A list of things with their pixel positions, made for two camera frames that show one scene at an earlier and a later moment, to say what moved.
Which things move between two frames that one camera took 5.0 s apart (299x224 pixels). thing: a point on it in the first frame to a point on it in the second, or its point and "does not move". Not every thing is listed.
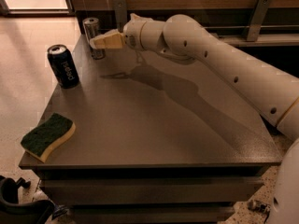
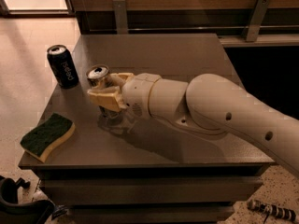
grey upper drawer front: x=149 y=190 does not move
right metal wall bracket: x=262 y=7 does not move
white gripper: x=132 y=35 to x=137 y=92
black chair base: x=35 y=212 does not move
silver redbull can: x=91 y=25 to x=98 y=77
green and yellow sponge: x=47 y=135 does not move
